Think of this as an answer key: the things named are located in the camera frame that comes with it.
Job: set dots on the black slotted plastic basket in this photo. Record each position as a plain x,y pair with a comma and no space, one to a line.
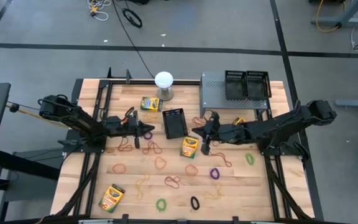
258,90
235,90
175,124

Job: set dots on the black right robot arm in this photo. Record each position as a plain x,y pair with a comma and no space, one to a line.
291,121

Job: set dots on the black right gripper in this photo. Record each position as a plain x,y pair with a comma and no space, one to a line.
222,133

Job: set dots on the white bulb lamp metal base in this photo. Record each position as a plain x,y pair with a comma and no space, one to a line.
164,79

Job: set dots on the grey desk foot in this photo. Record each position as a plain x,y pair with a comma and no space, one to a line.
342,21
353,103

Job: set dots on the orange rubber band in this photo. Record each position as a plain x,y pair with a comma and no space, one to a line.
155,163
186,170
113,169

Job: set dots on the crayon box with blue panel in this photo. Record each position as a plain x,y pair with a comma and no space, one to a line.
151,104

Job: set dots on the dark red rubber band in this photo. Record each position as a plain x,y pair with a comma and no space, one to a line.
166,182

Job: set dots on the yellow green crayon box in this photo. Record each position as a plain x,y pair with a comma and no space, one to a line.
111,199
239,120
189,147

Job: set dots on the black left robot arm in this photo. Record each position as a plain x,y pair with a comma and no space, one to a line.
73,116

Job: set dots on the grey perforated metal shelf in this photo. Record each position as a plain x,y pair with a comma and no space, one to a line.
213,90

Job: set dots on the dark grey side table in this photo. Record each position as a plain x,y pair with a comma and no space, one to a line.
26,186

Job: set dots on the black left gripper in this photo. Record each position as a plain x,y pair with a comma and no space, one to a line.
127,129

